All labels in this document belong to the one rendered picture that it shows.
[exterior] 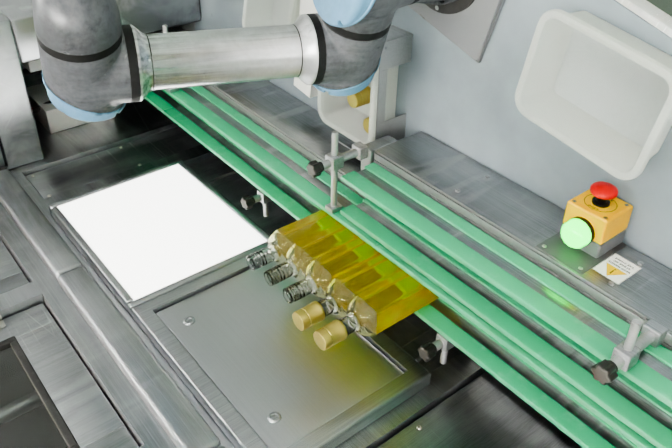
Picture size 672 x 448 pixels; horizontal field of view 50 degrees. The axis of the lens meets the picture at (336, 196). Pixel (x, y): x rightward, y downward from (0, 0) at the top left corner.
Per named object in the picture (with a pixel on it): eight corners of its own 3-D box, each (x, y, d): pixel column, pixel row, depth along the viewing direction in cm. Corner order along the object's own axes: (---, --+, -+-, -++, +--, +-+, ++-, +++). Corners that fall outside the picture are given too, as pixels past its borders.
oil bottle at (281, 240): (351, 217, 147) (264, 257, 136) (352, 194, 144) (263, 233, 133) (369, 230, 143) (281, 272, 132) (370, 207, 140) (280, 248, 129)
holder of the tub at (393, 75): (350, 128, 160) (322, 139, 155) (354, 7, 144) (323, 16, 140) (403, 161, 149) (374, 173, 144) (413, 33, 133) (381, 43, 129)
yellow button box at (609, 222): (586, 220, 116) (558, 237, 112) (596, 181, 112) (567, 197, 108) (624, 241, 111) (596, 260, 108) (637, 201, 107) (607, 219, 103)
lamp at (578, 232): (566, 235, 111) (554, 242, 109) (572, 211, 108) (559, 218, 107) (591, 249, 108) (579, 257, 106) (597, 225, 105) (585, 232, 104)
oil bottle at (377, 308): (432, 274, 132) (341, 325, 121) (434, 250, 129) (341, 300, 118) (454, 291, 128) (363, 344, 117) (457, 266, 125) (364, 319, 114)
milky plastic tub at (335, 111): (348, 107, 156) (316, 119, 152) (351, 7, 144) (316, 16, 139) (403, 139, 145) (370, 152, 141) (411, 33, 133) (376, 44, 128)
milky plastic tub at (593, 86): (581, -10, 104) (543, 3, 100) (721, 63, 92) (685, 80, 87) (545, 92, 116) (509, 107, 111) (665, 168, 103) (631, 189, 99)
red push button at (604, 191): (580, 203, 108) (585, 184, 106) (596, 194, 110) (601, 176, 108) (603, 216, 106) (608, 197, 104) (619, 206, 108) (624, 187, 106)
